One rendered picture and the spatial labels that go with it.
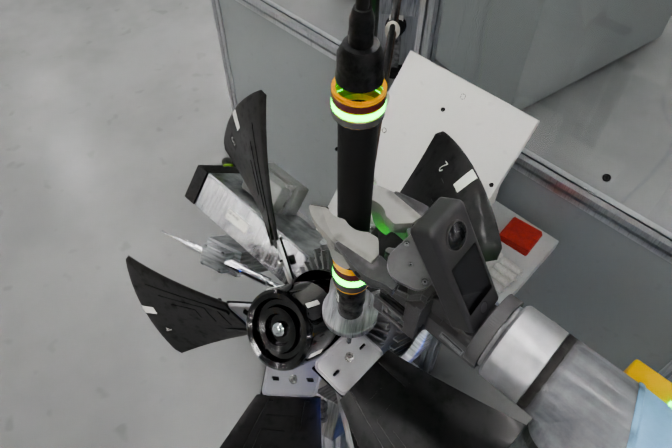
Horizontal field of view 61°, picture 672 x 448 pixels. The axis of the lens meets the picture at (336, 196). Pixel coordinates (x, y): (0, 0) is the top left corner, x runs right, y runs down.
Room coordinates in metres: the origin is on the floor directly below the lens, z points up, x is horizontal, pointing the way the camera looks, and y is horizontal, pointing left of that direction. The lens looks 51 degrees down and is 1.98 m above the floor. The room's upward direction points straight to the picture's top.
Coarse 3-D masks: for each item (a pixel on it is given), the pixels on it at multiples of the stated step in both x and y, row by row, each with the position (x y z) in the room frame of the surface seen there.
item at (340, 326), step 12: (324, 300) 0.35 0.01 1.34; (336, 300) 0.35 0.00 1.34; (372, 300) 0.35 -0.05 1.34; (324, 312) 0.34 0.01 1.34; (336, 312) 0.34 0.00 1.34; (372, 312) 0.34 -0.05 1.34; (336, 324) 0.32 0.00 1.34; (348, 324) 0.32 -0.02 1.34; (360, 324) 0.32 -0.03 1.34; (372, 324) 0.32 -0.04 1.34; (348, 336) 0.31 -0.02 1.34
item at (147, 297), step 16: (128, 256) 0.55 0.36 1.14; (128, 272) 0.54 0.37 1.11; (144, 272) 0.52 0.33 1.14; (144, 288) 0.51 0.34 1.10; (160, 288) 0.50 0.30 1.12; (176, 288) 0.48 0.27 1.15; (144, 304) 0.51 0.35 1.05; (160, 304) 0.49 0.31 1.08; (176, 304) 0.48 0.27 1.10; (192, 304) 0.47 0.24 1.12; (208, 304) 0.45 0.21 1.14; (224, 304) 0.44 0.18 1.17; (160, 320) 0.49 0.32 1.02; (176, 320) 0.48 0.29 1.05; (192, 320) 0.46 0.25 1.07; (208, 320) 0.45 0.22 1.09; (224, 320) 0.44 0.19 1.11; (240, 320) 0.44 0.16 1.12; (176, 336) 0.47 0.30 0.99; (192, 336) 0.46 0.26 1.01; (208, 336) 0.46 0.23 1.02; (224, 336) 0.45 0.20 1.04
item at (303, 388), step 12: (276, 372) 0.35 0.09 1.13; (288, 372) 0.35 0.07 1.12; (300, 372) 0.35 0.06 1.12; (312, 372) 0.35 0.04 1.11; (264, 384) 0.33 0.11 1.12; (276, 384) 0.33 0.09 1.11; (288, 384) 0.34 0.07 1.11; (300, 384) 0.34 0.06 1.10; (312, 384) 0.34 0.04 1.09; (300, 396) 0.32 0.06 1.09; (312, 396) 0.33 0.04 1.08
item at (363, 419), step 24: (384, 360) 0.34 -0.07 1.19; (360, 384) 0.30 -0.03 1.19; (384, 384) 0.30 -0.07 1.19; (408, 384) 0.31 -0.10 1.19; (432, 384) 0.31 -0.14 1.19; (360, 408) 0.27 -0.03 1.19; (384, 408) 0.27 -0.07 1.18; (408, 408) 0.27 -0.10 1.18; (432, 408) 0.27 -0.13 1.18; (456, 408) 0.27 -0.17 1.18; (480, 408) 0.27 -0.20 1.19; (360, 432) 0.24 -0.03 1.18; (384, 432) 0.24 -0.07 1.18; (408, 432) 0.24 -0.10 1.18; (432, 432) 0.24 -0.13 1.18; (456, 432) 0.24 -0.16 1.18; (480, 432) 0.24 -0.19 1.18; (504, 432) 0.24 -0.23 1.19
